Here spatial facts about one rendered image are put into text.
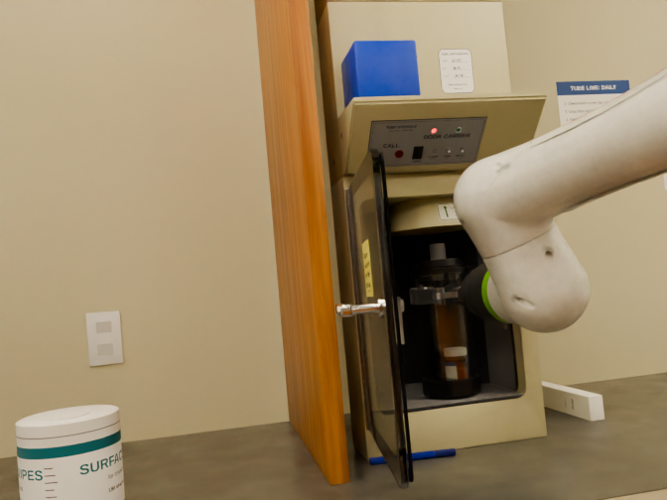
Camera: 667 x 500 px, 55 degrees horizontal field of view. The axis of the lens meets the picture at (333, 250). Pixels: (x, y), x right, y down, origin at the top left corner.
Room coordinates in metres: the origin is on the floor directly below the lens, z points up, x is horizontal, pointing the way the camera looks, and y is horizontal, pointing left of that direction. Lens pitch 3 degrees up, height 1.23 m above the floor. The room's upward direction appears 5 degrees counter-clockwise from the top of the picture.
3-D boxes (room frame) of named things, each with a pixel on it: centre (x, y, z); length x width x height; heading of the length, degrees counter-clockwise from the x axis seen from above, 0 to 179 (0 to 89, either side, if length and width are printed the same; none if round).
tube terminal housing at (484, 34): (1.21, -0.16, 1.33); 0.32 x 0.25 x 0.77; 101
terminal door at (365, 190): (0.89, -0.05, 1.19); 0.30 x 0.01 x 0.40; 4
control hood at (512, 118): (1.03, -0.19, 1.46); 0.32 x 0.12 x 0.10; 101
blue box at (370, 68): (1.01, -0.10, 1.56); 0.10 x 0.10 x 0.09; 11
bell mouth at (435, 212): (1.19, -0.18, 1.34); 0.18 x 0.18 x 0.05
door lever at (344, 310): (0.81, -0.02, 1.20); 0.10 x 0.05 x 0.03; 4
